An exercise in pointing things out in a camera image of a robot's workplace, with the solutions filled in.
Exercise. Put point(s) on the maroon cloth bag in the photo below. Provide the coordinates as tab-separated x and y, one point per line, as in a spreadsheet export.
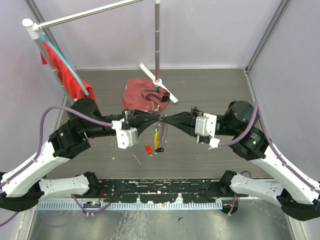
141	94

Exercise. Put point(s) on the aluminium frame post right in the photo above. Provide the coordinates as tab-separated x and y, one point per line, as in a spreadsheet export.
280	10

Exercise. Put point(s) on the green tagged key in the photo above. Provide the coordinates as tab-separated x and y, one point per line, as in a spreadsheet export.
155	130

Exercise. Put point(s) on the white slotted cable duct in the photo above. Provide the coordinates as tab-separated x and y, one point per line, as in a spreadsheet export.
68	205

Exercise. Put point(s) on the black tagged key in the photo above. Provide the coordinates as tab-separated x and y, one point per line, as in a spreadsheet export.
159	150

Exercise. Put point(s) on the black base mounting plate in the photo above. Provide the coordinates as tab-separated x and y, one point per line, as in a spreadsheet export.
159	191

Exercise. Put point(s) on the white metal clothes rack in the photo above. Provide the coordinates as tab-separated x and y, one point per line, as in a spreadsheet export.
116	35

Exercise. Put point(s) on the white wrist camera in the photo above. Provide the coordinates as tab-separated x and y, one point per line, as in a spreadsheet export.
126	135
205	128

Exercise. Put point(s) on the blue clothes hanger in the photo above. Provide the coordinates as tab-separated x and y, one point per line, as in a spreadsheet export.
65	63

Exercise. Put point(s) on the aluminium frame post left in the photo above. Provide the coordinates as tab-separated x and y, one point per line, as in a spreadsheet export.
40	13

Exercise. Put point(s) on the aluminium frame post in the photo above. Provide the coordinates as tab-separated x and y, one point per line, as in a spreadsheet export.
40	13
280	10

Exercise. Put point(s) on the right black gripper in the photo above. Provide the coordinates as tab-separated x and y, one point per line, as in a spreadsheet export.
184	120

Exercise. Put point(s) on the keyring with yellow tag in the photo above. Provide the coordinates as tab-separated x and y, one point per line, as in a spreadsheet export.
160	137

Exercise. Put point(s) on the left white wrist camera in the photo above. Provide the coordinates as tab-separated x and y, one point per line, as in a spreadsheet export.
126	135

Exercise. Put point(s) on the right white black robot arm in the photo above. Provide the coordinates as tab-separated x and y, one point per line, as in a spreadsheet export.
242	129

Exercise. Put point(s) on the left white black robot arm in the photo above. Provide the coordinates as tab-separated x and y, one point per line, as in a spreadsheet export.
25	186

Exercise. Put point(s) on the red hanging cloth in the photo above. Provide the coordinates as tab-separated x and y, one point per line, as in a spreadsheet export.
69	83

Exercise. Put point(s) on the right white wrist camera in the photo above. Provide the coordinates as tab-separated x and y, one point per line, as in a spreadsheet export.
205	128

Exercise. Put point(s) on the red tagged key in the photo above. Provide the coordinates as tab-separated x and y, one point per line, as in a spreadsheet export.
148	149

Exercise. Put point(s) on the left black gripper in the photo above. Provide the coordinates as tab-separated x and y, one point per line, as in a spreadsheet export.
139	119

